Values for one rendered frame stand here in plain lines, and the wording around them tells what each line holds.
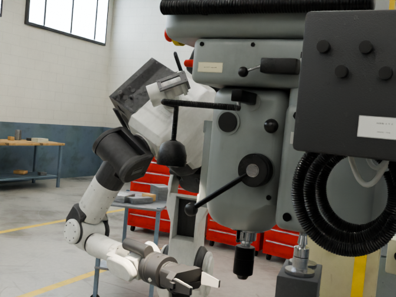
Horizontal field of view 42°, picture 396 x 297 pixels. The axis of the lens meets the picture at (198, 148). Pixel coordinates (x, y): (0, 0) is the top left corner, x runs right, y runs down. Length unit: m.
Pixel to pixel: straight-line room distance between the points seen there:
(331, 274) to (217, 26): 2.09
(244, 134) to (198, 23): 0.26
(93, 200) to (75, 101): 10.45
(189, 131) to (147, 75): 0.25
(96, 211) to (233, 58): 0.74
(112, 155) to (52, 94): 9.97
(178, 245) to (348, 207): 0.98
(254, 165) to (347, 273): 1.97
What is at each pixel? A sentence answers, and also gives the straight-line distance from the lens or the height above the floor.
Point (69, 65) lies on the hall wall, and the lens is 11.84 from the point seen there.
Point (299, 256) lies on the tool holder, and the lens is 1.60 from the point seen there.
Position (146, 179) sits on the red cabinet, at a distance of 6.76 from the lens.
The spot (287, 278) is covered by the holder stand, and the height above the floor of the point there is 1.11.
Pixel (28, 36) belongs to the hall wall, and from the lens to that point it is 11.01.
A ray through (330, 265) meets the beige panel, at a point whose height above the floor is 0.82.
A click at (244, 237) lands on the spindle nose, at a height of 1.29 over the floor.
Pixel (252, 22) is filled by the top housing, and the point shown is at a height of 1.76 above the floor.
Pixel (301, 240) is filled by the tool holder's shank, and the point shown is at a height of 1.22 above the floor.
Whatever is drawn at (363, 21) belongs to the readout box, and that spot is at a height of 1.71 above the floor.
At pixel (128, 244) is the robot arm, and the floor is 1.18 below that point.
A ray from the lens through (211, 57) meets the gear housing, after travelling 1.13.
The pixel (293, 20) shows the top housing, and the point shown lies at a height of 1.76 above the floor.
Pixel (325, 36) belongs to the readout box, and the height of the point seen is 1.69.
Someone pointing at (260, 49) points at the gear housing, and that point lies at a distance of 1.09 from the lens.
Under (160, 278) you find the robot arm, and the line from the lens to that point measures 1.38.
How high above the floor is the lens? 1.55
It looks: 3 degrees down
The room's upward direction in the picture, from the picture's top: 5 degrees clockwise
